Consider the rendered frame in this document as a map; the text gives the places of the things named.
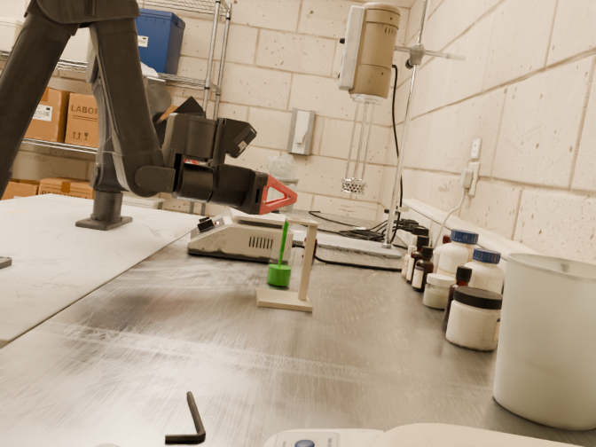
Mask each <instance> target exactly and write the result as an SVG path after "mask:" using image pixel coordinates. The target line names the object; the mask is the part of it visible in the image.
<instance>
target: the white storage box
mask: <svg viewBox="0 0 596 447"><path fill-rule="evenodd" d="M368 447H583V446H577V445H573V444H567V443H557V442H552V441H547V440H542V439H537V438H531V437H527V436H521V435H511V434H506V433H501V432H496V431H490V430H485V429H480V428H475V427H465V426H458V425H450V424H443V423H415V424H410V425H404V426H399V427H395V428H393V429H391V430H389V431H387V432H385V433H383V434H381V435H378V436H377V438H376V439H375V440H374V441H373V442H372V443H371V444H370V445H369V446H368Z"/></svg>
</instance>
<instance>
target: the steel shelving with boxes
mask: <svg viewBox="0 0 596 447"><path fill-rule="evenodd" d="M141 1H146V2H145V3H148V2H149V3H151V2H153V3H159V4H164V5H166V3H165V2H164V1H163V0H162V1H163V2H164V3H160V2H154V1H148V0H141ZM166 1H167V2H168V1H170V2H171V1H173V2H175V3H176V2H179V1H177V0H176V1H174V0H166ZM188 1H189V0H188ZM194 1H197V2H198V1H200V2H206V4H207V3H212V4H215V6H209V5H204V4H199V3H198V4H197V5H203V6H208V7H213V8H214V7H215V9H214V10H211V9H210V8H209V9H210V10H209V9H207V8H206V7H205V8H206V9H202V7H201V8H199V7H198V6H197V5H196V6H197V7H198V8H196V7H194V6H193V4H192V3H191V2H190V1H189V2H190V3H186V1H185V2H179V3H183V4H184V5H185V4H188V5H189V4H191V5H192V6H193V7H191V6H190V5H189V6H186V5H185V6H184V5H178V4H173V3H172V2H171V3H172V4H171V5H174V6H177V7H179V6H183V7H189V8H195V9H201V10H200V11H203V10H204V11H205V10H208V11H213V12H215V13H213V12H200V13H206V14H213V15H214V20H213V27H212V34H211V41H210V48H209V55H208V68H207V75H206V78H205V80H202V79H197V78H196V79H195V78H192V77H191V78H189V77H187V76H186V77H183V76H178V75H176V74H177V69H178V63H179V58H180V52H181V47H182V41H183V36H184V30H185V22H184V21H183V20H181V19H180V18H179V17H178V16H176V15H175V13H173V12H165V11H158V10H152V9H145V8H139V10H140V16H139V17H137V18H135V22H136V26H137V37H138V52H139V57H140V61H141V62H142V63H143V64H145V65H147V66H148V67H149V68H153V69H154V70H155V72H156V73H157V74H158V76H159V78H160V79H161V80H166V79H167V80H166V82H167V83H169V84H171V83H170V82H169V81H171V82H174V83H180V84H181V85H183V84H185V85H191V86H190V87H193V86H194V87H196V86H198V87H204V89H199V88H198V89H193V88H189V87H186V86H184V85H183V86H184V87H180V86H175V85H173V84H171V85H168V84H166V85H168V86H174V87H180V88H186V89H192V90H204V97H203V103H202V108H203V111H206V114H207V107H208V93H209V92H215V93H216V102H215V109H214V116H213V120H216V117H217V116H218V109H219V102H220V96H221V95H222V81H223V75H224V62H225V55H226V48H227V42H228V34H229V27H230V21H231V15H232V10H231V8H232V3H228V5H227V4H226V2H225V0H223V1H222V0H215V1H216V2H215V3H213V2H214V1H213V0H212V1H213V2H209V1H208V2H207V1H205V0H204V1H201V0H194ZM138 2H139V1H138ZM153 3H151V4H146V5H151V6H158V7H164V8H170V9H177V8H171V7H173V6H170V7H165V6H159V5H158V4H155V5H153ZM138 4H144V3H141V2H139V3H138ZM168 4H170V3H169V2H168ZM194 4H196V3H194ZM220 4H222V5H223V6H224V8H222V7H221V6H220ZM166 6H167V5H166ZM226 7H227V8H226ZM179 8H180V7H179ZM220 8H221V9H225V10H226V12H225V13H226V15H223V14H222V13H220V12H221V11H220ZM177 10H183V11H188V12H199V11H195V10H194V11H190V10H184V9H182V8H181V9H177ZM222 12H224V11H222ZM219 13H220V14H222V15H220V14H219ZM219 16H224V17H225V18H226V21H225V28H224V35H223V48H222V55H221V61H220V68H219V75H218V82H217V85H215V84H214V83H213V82H211V73H212V66H213V59H214V52H215V45H216V32H217V25H218V18H219ZM23 23H24V22H22V21H20V20H16V19H11V18H5V17H0V56H2V57H0V58H4V59H8V58H7V57H9V55H10V53H11V50H12V49H11V47H12V46H13V45H14V44H15V41H16V39H17V37H18V35H19V32H20V30H21V28H22V25H23ZM92 46H93V45H92V41H91V38H90V31H89V28H79V29H78V30H77V32H76V35H75V36H71V38H70V39H69V40H68V43H67V46H66V48H65V49H64V51H63V53H62V55H61V57H60V59H59V62H58V64H57V66H58V67H72V68H73V69H74V70H76V69H75V68H78V67H79V68H78V69H83V71H85V70H86V67H87V63H88V59H89V56H90V52H91V49H92ZM61 65H63V66H61ZM84 68H85V69H84ZM55 69H59V70H66V69H65V68H64V69H60V68H55ZM66 71H72V70H66ZM72 72H78V73H84V72H81V71H78V70H76V71H72ZM84 74H86V73H84ZM183 78H185V79H183ZM186 78H188V79H191V80H188V79H186ZM178 79H180V80H178ZM181 79H182V80H181ZM186 80H188V81H186ZM194 80H195V81H194ZM197 80H198V81H197ZM178 81H179V82H178ZM191 81H193V82H191ZM202 81H203V83H202ZM181 82H184V83H181ZM187 83H188V84H187ZM189 83H190V84H189ZM196 83H197V84H196ZM194 84H196V85H194ZM213 84H214V85H213ZM199 85H200V86H199ZM201 85H202V86H201ZM211 85H212V86H211ZM210 87H212V88H210ZM196 88H197V87H196ZM210 89H215V90H216V91H213V90H212V91H210ZM23 139H24V140H30V141H28V142H32V141H35V142H36V143H38V142H42V143H46V144H51V145H52V144H54V146H50V145H45V144H40V143H38V144H33V143H28V142H26V141H24V140H22V141H24V142H21V143H26V144H32V145H39V144H40V145H43V146H49V147H55V148H61V149H67V150H73V151H79V152H86V153H93V152H88V151H85V150H83V151H80V150H75V149H74V148H70V149H68V148H69V146H72V147H75V148H81V149H82V148H83V149H90V150H89V151H92V150H95V151H97V150H98V108H97V103H96V99H95V97H94V96H89V95H83V94H78V93H74V92H72V91H67V90H57V89H53V88H50V87H46V89H45V92H44V94H43V96H42V98H41V101H40V103H39V105H38V107H37V108H36V111H35V114H34V116H33V118H32V121H31V122H30V124H29V126H28V128H27V132H26V134H25V136H24V138H23ZM55 145H59V146H62V145H64V146H66V147H68V148H62V147H57V146H55ZM89 185H90V180H88V179H81V178H75V177H69V176H56V177H54V178H45V179H41V181H35V180H28V179H16V178H11V179H10V181H9V184H8V185H7V187H6V189H5V191H4V196H3V197H2V199H1V200H11V199H17V198H24V197H30V196H36V195H43V194H49V193H51V194H57V195H64V196H69V197H76V198H82V199H87V200H94V192H95V190H94V189H93V188H91V187H89ZM165 204H166V200H164V199H159V198H154V197H149V198H144V197H140V196H137V195H136V194H131V193H124V194H123V199H122V205H129V206H135V207H141V208H152V209H158V210H164V207H165Z"/></svg>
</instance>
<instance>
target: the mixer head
mask: <svg viewBox="0 0 596 447"><path fill-rule="evenodd" d="M400 21H401V10H400V9H399V8H398V7H397V6H394V5H393V4H386V3H378V2H372V3H367V4H364V5H363V6H362V7H360V6H354V5H352V6H351V9H350V10H349V18H348V25H347V31H346V36H345V38H340V43H342V44H344V48H343V54H342V60H341V71H340V72H339V75H338V78H339V83H338V86H339V87H338V89H339V90H345V91H348V92H349V95H350V98H352V101H353V102H357V101H359V103H361V104H364V103H368V104H369V105H372V104H373V103H374V104H376V106H381V103H385V99H387V98H388V93H389V87H390V82H391V76H392V71H391V69H392V64H393V58H394V53H395V47H396V37H397V31H398V29H399V27H400Z"/></svg>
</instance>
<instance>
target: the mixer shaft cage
mask: <svg viewBox="0 0 596 447"><path fill-rule="evenodd" d="M375 105H376V104H374V103H373V104H372V115H371V120H370V127H369V132H368V138H367V143H366V149H365V159H364V166H363V171H362V176H361V179H360V181H359V179H358V178H357V174H358V169H359V163H360V157H361V152H362V146H363V140H364V134H365V124H366V118H367V113H368V106H369V104H368V103H365V108H364V113H363V121H362V127H361V133H360V138H359V144H358V150H357V160H356V166H355V172H354V177H352V178H351V179H349V178H348V175H349V164H350V159H351V153H352V147H353V141H354V136H355V130H356V124H357V114H358V108H359V101H357V106H356V112H355V118H354V124H353V130H352V135H351V141H350V147H349V157H348V163H347V169H346V175H345V177H344V178H342V179H341V181H342V187H341V192H348V193H354V194H362V195H365V186H366V185H367V182H365V181H364V177H365V166H366V161H367V155H368V150H369V144H370V138H371V133H372V126H373V117H374V111H375Z"/></svg>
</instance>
